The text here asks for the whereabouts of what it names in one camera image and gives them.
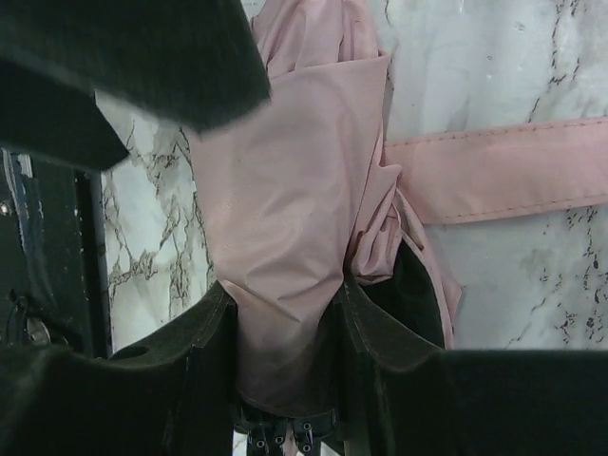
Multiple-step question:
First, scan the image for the pink folding umbrella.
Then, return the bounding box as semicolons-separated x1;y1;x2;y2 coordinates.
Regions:
189;1;607;412

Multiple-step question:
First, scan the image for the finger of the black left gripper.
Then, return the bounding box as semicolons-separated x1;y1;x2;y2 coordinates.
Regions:
1;1;271;133
1;61;129;171

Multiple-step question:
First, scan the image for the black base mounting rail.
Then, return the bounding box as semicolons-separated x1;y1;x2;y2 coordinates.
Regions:
1;151;110;358

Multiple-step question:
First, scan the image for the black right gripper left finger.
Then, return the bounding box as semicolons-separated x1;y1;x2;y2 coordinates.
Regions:
1;285;236;455

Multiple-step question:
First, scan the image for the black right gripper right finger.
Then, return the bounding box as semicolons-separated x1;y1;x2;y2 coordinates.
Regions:
339;246;608;456

